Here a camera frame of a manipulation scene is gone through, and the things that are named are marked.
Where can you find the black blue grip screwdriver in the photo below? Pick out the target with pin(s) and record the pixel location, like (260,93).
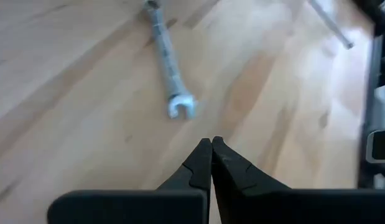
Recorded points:
(330,23)

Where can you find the silver combination wrench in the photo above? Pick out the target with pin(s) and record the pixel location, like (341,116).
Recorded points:
(167,62)

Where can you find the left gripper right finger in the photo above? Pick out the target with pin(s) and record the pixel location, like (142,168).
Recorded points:
(242,186)

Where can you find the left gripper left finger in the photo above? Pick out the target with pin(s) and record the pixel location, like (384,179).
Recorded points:
(192,174)

